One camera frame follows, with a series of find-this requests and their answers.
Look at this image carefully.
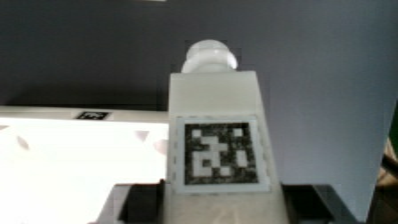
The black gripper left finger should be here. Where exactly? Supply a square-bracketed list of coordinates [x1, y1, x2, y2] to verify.
[117, 182, 165, 224]

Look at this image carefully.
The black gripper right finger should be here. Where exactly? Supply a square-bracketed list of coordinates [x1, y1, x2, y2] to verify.
[282, 184, 362, 224]

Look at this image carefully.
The white leg with tag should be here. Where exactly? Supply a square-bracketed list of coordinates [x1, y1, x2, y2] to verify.
[163, 40, 289, 224]

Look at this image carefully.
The white square tabletop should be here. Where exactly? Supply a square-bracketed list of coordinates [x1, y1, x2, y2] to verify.
[0, 106, 168, 224]

